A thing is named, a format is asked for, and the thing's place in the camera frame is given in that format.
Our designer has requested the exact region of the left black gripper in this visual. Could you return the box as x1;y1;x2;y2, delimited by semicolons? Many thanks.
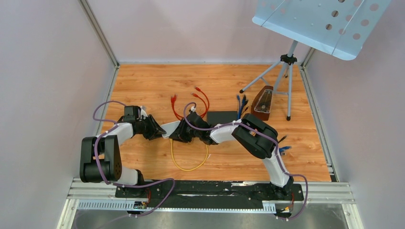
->
137;114;167;141

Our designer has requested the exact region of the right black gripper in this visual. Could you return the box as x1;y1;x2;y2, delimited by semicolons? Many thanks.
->
170;119;202;143

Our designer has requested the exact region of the small white router box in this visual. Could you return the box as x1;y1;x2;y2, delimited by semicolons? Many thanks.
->
161;120;180;139

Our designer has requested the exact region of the black network switch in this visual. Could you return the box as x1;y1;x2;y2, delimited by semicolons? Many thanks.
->
206;111;237;125

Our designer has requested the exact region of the red network cable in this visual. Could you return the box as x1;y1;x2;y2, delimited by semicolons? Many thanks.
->
170;86;211;121

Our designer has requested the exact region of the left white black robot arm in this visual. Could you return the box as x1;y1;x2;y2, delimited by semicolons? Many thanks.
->
79;105;166;197

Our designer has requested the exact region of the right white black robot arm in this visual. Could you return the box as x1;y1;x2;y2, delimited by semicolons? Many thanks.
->
168;112;294;199

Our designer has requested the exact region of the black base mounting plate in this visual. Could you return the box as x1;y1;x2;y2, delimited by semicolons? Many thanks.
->
115;180;304;209

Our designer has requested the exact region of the brown wooden metronome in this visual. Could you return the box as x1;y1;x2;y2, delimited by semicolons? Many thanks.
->
250;85;273;121

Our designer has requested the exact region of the silver music stand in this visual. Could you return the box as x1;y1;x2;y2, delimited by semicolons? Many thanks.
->
239;0;394;121

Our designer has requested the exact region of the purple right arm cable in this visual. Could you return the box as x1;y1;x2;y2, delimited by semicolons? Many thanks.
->
182;102;309;221

